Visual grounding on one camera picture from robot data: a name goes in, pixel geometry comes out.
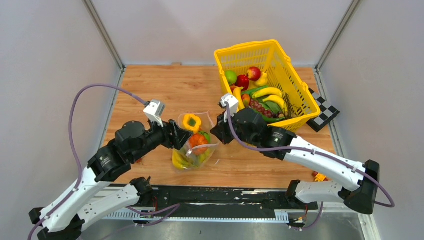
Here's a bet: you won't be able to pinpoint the small red peach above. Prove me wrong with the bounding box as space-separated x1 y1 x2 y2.
241 94 251 108

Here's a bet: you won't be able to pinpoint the checkerboard calibration board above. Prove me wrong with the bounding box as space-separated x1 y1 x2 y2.
307 88 341 133

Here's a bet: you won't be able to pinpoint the green cucumber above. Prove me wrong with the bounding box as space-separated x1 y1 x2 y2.
241 85 269 96

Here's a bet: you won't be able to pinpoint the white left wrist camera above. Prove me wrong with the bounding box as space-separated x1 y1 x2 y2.
143 99 166 128

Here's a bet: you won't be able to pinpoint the purple grapes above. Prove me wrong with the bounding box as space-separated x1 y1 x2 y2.
249 99 276 118

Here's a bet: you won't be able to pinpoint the yellow orange toy block car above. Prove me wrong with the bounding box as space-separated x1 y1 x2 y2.
312 171 328 182

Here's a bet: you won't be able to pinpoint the small orange pumpkin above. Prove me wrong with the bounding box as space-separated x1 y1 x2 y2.
189 133 209 156

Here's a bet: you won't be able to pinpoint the yellow banana bunch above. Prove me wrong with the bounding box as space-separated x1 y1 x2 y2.
171 149 213 171

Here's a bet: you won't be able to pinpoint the green apple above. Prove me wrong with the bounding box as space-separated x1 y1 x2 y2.
224 70 238 86

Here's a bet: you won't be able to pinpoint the small watermelon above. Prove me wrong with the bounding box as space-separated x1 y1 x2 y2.
199 131 211 144

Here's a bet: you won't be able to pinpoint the yellow bell pepper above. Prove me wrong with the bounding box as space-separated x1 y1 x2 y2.
182 113 202 134

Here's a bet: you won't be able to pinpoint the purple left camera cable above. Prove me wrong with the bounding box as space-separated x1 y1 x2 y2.
27 83 148 240

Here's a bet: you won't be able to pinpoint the yellow plastic basket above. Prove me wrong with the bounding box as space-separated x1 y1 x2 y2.
214 39 321 132

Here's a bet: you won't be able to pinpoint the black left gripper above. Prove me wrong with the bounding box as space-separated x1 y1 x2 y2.
130 114 194 162

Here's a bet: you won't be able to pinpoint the yellow pear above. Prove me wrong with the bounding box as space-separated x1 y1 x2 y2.
254 72 268 87

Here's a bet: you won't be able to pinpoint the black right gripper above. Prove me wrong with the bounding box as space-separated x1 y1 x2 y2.
211 109 258 147

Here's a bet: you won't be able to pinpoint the red apple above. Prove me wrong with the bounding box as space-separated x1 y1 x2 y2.
234 74 250 91
246 66 262 82

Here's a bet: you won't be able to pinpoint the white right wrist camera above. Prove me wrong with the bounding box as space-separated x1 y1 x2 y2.
218 93 239 123

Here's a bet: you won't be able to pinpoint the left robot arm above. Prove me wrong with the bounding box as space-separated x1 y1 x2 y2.
29 120 193 240

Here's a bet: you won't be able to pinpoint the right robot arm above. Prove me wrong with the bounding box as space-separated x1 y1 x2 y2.
210 108 380 215

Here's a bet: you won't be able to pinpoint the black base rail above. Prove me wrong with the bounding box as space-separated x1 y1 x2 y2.
133 185 319 220

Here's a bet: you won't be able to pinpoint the clear zip top bag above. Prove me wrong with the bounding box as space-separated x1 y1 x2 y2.
171 111 219 171

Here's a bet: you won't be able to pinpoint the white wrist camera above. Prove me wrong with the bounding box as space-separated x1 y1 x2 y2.
143 99 166 128
218 93 239 123

